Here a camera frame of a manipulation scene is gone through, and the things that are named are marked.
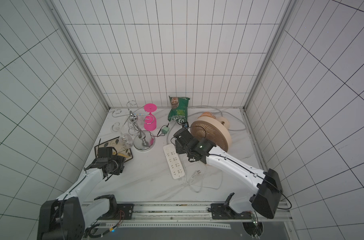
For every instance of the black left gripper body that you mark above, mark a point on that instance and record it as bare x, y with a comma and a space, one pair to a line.
117, 164

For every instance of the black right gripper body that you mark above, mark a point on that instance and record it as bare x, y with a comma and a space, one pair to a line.
179, 141

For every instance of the white power strip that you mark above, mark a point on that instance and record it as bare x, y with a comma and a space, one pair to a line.
174, 162

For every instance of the green plug adapter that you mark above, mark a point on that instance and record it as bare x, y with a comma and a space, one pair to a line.
165, 129

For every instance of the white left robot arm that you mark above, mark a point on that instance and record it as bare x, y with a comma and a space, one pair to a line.
66, 219

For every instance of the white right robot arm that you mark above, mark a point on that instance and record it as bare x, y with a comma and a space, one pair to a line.
264, 187

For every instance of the large beige desk fan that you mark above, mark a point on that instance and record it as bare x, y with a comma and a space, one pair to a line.
214, 129

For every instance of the framed floral picture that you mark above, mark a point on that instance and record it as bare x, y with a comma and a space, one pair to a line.
119, 146

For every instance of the clear wine glass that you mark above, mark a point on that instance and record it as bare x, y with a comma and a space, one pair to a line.
125, 139

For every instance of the green chip bag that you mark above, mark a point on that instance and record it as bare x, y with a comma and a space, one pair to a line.
179, 109

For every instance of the pink plastic wine glass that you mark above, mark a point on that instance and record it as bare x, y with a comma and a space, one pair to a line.
150, 122

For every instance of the silver wire glass rack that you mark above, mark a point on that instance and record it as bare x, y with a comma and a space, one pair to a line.
142, 140

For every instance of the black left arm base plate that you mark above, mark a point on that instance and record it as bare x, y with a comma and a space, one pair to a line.
122, 212

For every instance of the aluminium mounting rail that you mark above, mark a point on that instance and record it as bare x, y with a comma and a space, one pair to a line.
185, 214

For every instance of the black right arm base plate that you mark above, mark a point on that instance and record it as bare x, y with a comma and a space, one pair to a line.
221, 212

